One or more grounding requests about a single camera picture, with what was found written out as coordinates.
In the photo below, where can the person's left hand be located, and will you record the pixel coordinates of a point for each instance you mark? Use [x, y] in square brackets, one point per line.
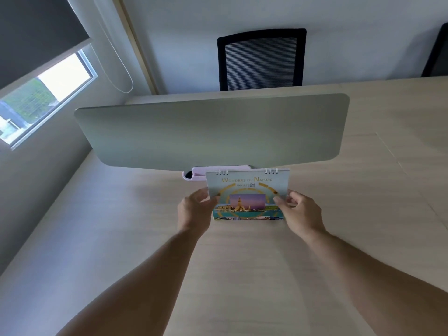
[191, 213]

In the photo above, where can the person's right hand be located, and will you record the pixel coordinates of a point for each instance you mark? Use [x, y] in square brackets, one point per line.
[303, 215]

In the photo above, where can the person's left thumb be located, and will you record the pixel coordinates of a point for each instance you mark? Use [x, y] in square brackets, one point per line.
[212, 201]

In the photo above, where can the person's right thumb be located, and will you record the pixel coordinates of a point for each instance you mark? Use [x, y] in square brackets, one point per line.
[282, 203]

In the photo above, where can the spiral-bound desk calendar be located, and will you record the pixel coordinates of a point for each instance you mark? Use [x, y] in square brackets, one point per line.
[247, 193]

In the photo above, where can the person's left forearm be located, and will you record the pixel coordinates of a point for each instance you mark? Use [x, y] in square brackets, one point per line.
[136, 292]

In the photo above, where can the person's right forearm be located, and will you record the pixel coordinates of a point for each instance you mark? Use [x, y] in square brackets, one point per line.
[372, 281]

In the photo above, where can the black mesh office chair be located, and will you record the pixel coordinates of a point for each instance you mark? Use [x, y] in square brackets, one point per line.
[261, 59]

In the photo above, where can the window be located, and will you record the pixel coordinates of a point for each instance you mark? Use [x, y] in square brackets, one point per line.
[38, 97]

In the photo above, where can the dark roller blind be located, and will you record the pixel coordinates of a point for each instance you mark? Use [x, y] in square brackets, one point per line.
[33, 31]

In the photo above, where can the beige wall trim strip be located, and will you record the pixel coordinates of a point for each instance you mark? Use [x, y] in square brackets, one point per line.
[137, 45]

